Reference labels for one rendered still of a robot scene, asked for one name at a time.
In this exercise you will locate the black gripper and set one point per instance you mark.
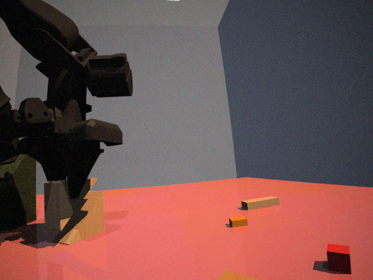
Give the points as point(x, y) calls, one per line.
point(73, 153)

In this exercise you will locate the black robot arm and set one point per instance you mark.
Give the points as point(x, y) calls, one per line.
point(50, 37)

